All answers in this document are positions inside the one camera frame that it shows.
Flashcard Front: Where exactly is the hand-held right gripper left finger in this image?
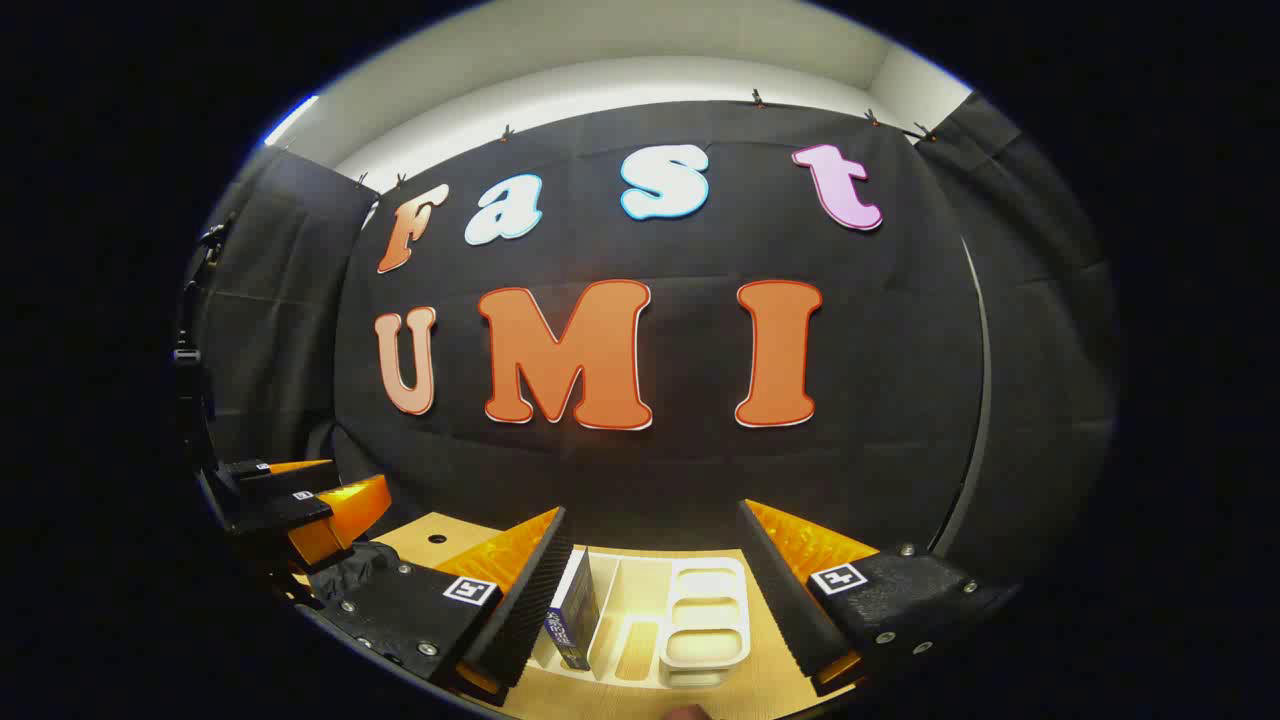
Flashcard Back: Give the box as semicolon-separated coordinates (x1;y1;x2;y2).
318;505;577;709

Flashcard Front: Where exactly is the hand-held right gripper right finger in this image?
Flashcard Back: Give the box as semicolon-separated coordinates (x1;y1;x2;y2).
737;498;1023;699

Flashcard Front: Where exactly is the blue cover book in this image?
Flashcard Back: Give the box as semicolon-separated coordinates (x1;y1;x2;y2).
545;548;601;671

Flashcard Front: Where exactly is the black schoolbag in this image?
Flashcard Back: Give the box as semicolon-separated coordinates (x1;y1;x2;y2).
305;540;421;613

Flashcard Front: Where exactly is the white bookshelf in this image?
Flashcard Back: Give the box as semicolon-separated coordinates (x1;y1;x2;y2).
530;548;753;691

